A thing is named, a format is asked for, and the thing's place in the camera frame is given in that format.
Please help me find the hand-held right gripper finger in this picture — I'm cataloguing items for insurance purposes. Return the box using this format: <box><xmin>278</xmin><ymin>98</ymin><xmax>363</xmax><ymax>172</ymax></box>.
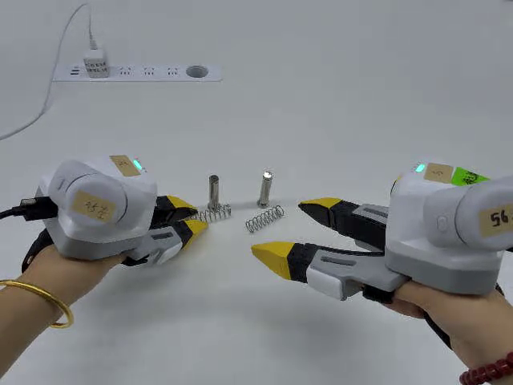
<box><xmin>298</xmin><ymin>197</ymin><xmax>390</xmax><ymax>252</ymax></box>
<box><xmin>251</xmin><ymin>240</ymin><xmax>408</xmax><ymax>302</ymax></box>

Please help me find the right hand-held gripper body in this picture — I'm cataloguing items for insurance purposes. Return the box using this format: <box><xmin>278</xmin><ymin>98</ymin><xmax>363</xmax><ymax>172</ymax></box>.
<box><xmin>384</xmin><ymin>162</ymin><xmax>513</xmax><ymax>297</ymax></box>

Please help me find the person's left forearm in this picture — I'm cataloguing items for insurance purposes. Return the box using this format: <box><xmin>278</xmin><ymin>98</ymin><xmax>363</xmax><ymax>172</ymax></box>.
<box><xmin>0</xmin><ymin>280</ymin><xmax>73</xmax><ymax>385</ymax></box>

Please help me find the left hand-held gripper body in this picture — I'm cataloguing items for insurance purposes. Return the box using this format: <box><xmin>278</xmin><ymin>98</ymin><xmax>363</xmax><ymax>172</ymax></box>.
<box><xmin>35</xmin><ymin>155</ymin><xmax>159</xmax><ymax>262</ymax></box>

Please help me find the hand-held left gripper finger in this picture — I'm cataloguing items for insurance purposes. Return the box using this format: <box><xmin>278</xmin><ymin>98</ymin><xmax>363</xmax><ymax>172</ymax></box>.
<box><xmin>122</xmin><ymin>218</ymin><xmax>209</xmax><ymax>268</ymax></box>
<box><xmin>154</xmin><ymin>195</ymin><xmax>200</xmax><ymax>229</ymax></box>

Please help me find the person's right hand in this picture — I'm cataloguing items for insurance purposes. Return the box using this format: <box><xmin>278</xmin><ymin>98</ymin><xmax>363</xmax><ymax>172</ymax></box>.
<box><xmin>362</xmin><ymin>280</ymin><xmax>511</xmax><ymax>372</ymax></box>

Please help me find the black cable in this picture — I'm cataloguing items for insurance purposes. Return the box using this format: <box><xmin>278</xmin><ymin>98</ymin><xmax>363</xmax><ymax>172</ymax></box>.
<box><xmin>0</xmin><ymin>195</ymin><xmax>59</xmax><ymax>222</ymax></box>

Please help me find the white power strip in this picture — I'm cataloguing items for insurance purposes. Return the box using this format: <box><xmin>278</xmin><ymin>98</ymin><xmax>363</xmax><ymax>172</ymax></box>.
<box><xmin>52</xmin><ymin>63</ymin><xmax>223</xmax><ymax>83</ymax></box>

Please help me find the red bead bracelet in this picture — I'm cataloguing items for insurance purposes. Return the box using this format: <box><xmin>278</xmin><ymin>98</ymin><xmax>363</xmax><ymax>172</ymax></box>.
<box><xmin>458</xmin><ymin>351</ymin><xmax>513</xmax><ymax>385</ymax></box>

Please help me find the person's left hand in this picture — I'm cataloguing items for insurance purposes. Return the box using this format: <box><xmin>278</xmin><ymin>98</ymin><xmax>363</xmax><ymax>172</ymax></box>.
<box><xmin>18</xmin><ymin>230</ymin><xmax>126</xmax><ymax>312</ymax></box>

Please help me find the steel coil spring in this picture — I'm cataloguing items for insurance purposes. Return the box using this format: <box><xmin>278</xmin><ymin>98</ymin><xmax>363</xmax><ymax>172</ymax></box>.
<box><xmin>244</xmin><ymin>205</ymin><xmax>286</xmax><ymax>234</ymax></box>
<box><xmin>187</xmin><ymin>204</ymin><xmax>233</xmax><ymax>224</ymax></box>

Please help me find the gold bangle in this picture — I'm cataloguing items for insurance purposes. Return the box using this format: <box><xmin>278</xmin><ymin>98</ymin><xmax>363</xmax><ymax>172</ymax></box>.
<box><xmin>0</xmin><ymin>279</ymin><xmax>75</xmax><ymax>330</ymax></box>

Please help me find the silver metal pin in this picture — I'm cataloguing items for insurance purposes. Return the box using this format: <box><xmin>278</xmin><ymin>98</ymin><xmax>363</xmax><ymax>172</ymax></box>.
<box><xmin>206</xmin><ymin>173</ymin><xmax>223</xmax><ymax>212</ymax></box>
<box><xmin>256</xmin><ymin>169</ymin><xmax>276</xmax><ymax>209</ymax></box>

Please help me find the white charger plug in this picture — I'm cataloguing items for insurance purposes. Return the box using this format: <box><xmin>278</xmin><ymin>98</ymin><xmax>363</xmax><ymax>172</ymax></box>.
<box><xmin>82</xmin><ymin>38</ymin><xmax>111</xmax><ymax>79</ymax></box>

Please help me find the white cable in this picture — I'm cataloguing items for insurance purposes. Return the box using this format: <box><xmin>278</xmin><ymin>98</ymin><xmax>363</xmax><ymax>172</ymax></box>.
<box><xmin>0</xmin><ymin>2</ymin><xmax>99</xmax><ymax>142</ymax></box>

